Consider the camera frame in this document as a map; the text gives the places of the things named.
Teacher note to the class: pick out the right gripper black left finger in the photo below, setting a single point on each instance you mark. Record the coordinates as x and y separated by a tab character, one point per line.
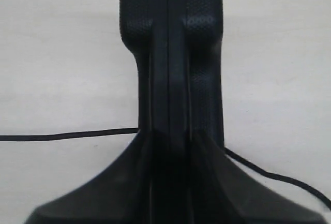
119	194

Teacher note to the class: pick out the black plastic carry case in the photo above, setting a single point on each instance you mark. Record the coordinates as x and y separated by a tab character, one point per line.
177	48

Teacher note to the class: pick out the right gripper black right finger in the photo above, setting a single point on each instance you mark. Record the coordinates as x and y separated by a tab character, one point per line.
223	193

